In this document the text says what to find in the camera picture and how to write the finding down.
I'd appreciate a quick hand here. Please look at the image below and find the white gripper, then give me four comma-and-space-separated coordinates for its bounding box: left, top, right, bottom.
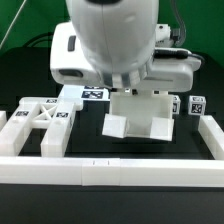
50, 22, 201, 92

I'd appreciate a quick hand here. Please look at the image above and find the white chair back frame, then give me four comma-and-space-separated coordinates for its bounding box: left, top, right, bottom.
0, 97, 83, 158

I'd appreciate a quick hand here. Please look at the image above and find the white chair seat part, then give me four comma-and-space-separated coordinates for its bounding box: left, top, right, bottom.
109, 91, 174, 139

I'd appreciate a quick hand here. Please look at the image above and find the white cube marker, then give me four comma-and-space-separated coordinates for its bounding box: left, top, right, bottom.
173, 95, 181, 114
188, 95, 206, 116

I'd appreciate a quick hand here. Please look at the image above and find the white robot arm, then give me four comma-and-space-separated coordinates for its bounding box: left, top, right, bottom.
50, 0, 201, 92

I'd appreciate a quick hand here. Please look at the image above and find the white diagonal rod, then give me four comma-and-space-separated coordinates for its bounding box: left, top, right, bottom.
0, 0, 28, 51

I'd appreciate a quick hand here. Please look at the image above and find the white left fence block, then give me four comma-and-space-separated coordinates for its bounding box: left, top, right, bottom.
0, 111, 7, 131

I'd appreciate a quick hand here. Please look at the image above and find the white cube near marker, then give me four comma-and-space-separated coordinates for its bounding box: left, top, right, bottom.
173, 95, 181, 114

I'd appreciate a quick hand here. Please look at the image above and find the white front fence bar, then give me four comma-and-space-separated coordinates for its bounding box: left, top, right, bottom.
0, 157, 224, 187

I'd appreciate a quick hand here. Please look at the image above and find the white fence bar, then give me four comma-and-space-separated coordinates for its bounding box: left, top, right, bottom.
198, 115, 224, 161
0, 157, 224, 187

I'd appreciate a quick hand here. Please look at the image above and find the white right fence bar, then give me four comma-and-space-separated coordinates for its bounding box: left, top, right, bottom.
198, 115, 224, 161

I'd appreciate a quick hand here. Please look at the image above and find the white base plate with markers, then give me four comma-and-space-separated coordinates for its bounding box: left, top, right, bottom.
58, 85, 110, 101

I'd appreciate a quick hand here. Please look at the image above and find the black cable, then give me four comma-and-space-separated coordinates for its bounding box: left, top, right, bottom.
23, 31, 56, 48

